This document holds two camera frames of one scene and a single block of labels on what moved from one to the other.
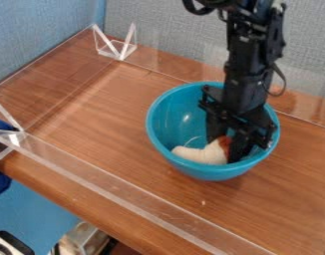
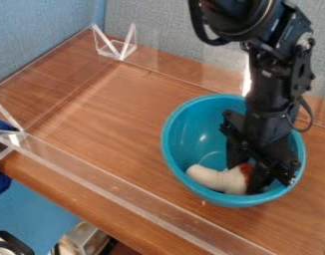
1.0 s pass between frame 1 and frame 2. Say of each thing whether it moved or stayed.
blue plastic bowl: moved
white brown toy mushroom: moved
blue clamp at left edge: stayed
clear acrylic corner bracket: stayed
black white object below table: stayed
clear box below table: stayed
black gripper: moved
